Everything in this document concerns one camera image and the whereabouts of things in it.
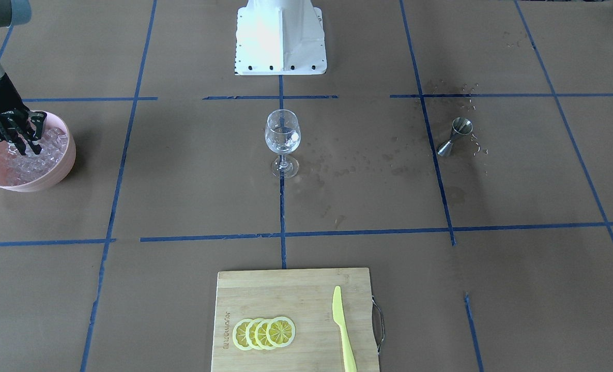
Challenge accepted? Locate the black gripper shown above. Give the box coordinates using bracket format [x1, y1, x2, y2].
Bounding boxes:
[0, 85, 47, 156]

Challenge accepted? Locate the steel jigger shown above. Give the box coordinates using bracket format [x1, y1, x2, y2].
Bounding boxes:
[436, 116, 473, 157]

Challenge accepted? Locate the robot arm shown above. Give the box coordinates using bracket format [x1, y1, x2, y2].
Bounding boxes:
[0, 1, 48, 156]

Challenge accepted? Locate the clear ice cube pile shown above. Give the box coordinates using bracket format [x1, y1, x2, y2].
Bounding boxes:
[2, 127, 69, 186]

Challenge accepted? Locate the wine glass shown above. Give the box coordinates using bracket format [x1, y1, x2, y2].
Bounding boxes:
[265, 109, 301, 178]

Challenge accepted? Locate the pink bowl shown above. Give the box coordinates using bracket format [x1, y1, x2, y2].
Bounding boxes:
[0, 112, 76, 192]

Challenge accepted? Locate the lemon slice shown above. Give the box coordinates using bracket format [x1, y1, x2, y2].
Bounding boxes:
[233, 318, 253, 351]
[245, 318, 264, 350]
[254, 319, 276, 350]
[266, 316, 296, 348]

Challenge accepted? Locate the bamboo cutting board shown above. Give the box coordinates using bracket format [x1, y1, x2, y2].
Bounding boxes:
[210, 268, 380, 371]

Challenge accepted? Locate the yellow plastic knife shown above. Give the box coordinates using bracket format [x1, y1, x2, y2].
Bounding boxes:
[331, 286, 358, 371]

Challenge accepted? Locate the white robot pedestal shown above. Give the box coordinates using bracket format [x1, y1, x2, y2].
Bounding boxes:
[234, 1, 328, 76]

